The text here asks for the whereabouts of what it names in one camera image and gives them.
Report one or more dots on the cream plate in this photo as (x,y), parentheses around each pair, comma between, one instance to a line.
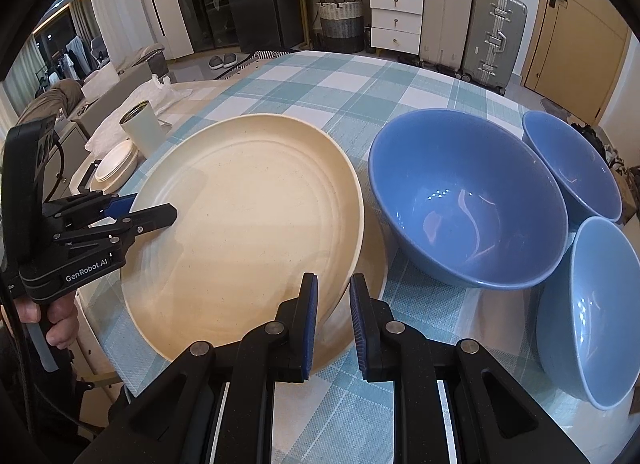
(261,200)
(336,334)

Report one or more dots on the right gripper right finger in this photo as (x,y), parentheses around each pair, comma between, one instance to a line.
(452,403)

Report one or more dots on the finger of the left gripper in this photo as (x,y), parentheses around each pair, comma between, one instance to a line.
(117,203)
(130,223)

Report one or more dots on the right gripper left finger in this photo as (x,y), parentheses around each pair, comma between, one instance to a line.
(215,404)

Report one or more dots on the dark blue bowl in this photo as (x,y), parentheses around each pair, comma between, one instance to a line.
(588,186)
(469,203)

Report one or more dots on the small white plates stack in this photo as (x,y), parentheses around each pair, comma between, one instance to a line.
(116,168)

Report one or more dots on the silver suitcase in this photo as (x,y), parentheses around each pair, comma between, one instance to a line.
(494,39)

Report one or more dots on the woven laundry basket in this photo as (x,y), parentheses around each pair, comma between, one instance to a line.
(342,25)

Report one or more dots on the patterned rug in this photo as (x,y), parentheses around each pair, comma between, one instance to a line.
(251,63)

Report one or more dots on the grey slippers pair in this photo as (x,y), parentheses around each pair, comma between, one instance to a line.
(226,61)

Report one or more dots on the wooden door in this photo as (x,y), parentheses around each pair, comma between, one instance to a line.
(576,54)

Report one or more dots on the light blue bowl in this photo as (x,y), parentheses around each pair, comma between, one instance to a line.
(587,330)

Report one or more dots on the left hand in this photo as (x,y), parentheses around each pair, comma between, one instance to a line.
(62,314)

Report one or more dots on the beige suitcase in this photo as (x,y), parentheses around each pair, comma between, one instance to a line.
(445,25)

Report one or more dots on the teal plaid tablecloth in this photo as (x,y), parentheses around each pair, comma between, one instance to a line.
(337,417)

